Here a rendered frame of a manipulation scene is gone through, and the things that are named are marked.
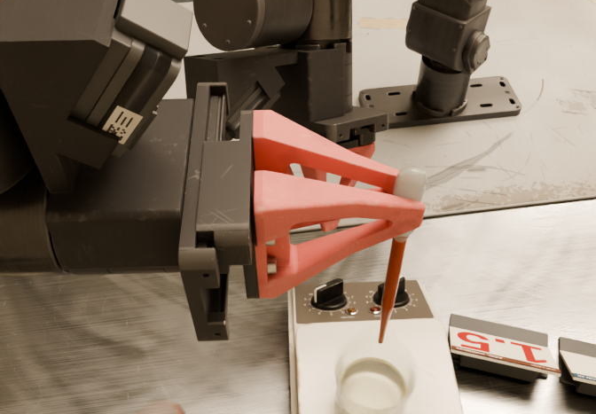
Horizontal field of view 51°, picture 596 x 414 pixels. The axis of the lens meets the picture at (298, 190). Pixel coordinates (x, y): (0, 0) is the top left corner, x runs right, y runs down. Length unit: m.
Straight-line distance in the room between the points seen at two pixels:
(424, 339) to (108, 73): 0.36
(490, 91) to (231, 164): 0.64
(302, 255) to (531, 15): 0.80
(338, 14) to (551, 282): 0.36
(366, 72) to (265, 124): 0.62
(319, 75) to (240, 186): 0.23
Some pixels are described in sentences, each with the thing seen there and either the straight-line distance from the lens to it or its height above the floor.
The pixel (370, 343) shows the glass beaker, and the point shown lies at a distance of 0.44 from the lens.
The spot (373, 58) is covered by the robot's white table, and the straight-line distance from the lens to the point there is 0.90.
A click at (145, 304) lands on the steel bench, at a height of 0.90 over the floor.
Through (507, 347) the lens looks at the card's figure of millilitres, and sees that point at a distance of 0.60.
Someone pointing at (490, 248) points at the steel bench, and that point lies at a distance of 0.69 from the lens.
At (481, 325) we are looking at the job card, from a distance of 0.63.
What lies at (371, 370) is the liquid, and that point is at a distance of 0.45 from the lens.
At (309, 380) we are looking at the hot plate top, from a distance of 0.49.
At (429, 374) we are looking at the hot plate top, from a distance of 0.50.
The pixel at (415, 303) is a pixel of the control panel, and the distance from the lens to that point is 0.57.
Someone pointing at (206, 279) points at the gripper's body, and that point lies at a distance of 0.23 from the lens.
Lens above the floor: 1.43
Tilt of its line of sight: 48 degrees down
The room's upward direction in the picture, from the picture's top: 1 degrees counter-clockwise
